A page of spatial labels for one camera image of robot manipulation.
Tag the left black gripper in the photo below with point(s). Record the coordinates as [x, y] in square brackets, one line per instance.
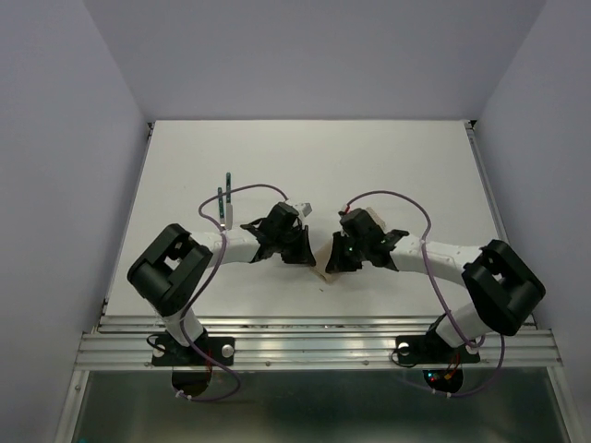
[303, 254]

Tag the silver knife teal handle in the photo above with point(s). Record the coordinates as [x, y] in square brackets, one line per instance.
[229, 215]

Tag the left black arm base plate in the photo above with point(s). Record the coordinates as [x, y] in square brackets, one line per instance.
[167, 352]

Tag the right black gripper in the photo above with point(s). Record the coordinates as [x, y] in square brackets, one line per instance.
[337, 261]

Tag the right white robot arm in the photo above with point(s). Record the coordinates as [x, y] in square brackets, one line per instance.
[503, 290]

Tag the silver fork teal handle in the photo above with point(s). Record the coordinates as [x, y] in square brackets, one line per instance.
[221, 207]

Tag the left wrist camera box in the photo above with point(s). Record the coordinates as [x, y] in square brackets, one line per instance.
[304, 209]

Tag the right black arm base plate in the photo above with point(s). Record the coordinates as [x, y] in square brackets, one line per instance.
[411, 350]

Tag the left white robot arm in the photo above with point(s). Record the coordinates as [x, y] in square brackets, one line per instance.
[167, 273]

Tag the aluminium rail frame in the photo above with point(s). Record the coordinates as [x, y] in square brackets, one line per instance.
[312, 360]

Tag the beige cloth napkin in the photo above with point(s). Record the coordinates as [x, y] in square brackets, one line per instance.
[322, 256]

